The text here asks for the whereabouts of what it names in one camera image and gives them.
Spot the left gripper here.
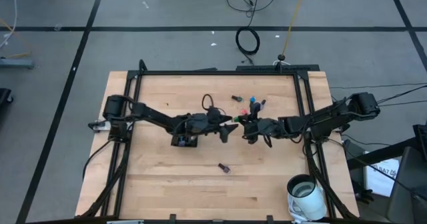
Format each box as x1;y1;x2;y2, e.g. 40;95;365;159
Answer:
199;107;240;144

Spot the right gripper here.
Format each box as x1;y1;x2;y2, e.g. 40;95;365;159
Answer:
238;101;280;144

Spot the black plastic mesh basket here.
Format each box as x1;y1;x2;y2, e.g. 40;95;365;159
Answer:
170;133;199;148

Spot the black flat strip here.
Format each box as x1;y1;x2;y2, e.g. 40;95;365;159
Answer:
235;63;320;72

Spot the black round plug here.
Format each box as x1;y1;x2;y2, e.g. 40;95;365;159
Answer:
276;53;292;67

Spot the white cylindrical container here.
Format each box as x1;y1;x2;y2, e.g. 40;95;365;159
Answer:
286;173;328;223

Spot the black diagonal bar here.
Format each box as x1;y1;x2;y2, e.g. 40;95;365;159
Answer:
346;137;427;170

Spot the white box with print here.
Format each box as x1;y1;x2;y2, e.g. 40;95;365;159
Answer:
363;157;400;198

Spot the dark grey chair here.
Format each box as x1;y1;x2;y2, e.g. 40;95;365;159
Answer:
386;147;427;224

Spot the grey metal foot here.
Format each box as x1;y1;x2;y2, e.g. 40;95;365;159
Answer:
0;57;34;69

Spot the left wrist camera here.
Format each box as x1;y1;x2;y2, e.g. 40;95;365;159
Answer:
206;107;223;120

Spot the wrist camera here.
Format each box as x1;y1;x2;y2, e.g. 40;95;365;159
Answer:
206;107;223;120
259;119;274;133

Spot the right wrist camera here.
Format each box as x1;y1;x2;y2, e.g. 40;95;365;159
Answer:
259;119;274;133

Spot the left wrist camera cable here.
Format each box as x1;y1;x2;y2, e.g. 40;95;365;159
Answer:
201;93;216;111

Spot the black aluminium table frame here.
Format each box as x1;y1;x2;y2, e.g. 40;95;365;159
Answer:
78;59;358;220

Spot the black hanging coiled cable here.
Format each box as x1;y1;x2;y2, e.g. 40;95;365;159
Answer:
235;0;263;65

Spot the yellow hanging cable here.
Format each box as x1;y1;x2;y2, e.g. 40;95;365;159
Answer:
282;0;310;57

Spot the thin black floor cable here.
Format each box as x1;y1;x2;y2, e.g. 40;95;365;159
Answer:
329;82;427;89
376;85;427;107

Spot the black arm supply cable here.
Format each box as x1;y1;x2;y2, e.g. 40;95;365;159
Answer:
81;139;113;181

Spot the white floor cable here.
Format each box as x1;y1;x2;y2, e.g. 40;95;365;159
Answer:
0;0;18;50

